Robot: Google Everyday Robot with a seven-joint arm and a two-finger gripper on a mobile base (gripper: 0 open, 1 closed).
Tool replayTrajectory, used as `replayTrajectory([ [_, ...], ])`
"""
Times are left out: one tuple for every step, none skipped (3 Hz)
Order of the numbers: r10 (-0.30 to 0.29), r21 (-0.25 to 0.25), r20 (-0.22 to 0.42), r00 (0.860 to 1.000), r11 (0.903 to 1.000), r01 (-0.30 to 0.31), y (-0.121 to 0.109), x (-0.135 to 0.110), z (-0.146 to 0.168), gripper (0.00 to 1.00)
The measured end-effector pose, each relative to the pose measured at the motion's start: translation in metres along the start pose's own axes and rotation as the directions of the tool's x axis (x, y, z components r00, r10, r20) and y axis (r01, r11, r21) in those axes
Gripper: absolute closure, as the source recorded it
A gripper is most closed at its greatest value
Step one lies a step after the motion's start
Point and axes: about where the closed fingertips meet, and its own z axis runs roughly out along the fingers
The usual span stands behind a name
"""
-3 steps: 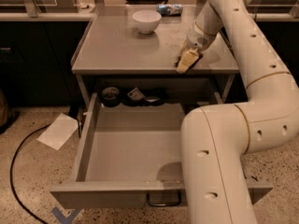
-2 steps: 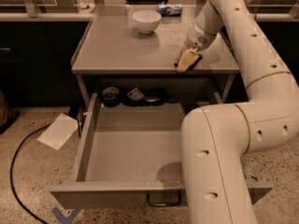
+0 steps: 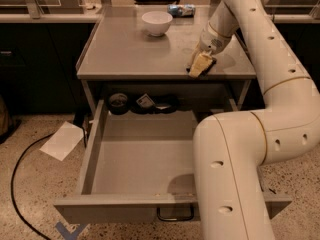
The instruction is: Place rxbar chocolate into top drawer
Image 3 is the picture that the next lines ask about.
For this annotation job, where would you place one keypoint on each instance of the grey cabinet with top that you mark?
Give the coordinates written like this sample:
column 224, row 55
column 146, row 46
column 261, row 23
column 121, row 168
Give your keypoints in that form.
column 124, row 58

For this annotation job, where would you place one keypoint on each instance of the black metal drawer handle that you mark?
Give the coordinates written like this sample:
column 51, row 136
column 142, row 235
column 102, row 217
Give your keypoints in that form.
column 189, row 217

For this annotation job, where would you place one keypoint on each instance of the open grey top drawer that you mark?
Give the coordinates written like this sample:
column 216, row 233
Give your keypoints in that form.
column 134, row 164

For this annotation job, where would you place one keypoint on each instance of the white ceramic bowl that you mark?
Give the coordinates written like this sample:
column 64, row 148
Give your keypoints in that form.
column 156, row 23

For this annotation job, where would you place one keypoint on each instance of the black tape roll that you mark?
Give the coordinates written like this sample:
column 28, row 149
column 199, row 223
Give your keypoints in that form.
column 118, row 103

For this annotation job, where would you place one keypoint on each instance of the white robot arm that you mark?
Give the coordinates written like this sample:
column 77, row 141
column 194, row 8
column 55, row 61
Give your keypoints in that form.
column 229, row 147

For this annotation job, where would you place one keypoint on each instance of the black items with label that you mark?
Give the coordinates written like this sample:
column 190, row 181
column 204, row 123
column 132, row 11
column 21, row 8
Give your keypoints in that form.
column 146, row 104

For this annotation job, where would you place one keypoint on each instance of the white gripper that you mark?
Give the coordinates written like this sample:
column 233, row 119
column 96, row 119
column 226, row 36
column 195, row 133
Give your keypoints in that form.
column 211, row 42

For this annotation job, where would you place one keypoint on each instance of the black rxbar chocolate wrapper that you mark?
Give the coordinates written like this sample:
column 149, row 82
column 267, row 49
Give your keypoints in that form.
column 206, row 71

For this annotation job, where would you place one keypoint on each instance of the blue white snack packet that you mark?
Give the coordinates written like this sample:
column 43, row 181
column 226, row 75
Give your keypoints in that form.
column 184, row 10

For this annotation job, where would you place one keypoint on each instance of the white paper sheet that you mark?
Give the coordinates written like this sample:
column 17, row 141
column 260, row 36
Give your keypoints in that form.
column 63, row 141

